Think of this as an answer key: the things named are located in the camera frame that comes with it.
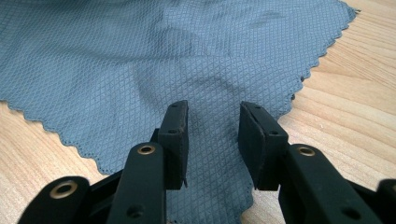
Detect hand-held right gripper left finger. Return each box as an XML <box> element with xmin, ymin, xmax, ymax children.
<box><xmin>150</xmin><ymin>100</ymin><xmax>191</xmax><ymax>191</ymax></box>

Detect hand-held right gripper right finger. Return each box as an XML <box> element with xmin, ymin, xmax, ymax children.
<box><xmin>237</xmin><ymin>101</ymin><xmax>290</xmax><ymax>191</ymax></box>

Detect grey cleaning cloth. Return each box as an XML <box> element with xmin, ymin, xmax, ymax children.
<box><xmin>0</xmin><ymin>0</ymin><xmax>358</xmax><ymax>224</ymax></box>

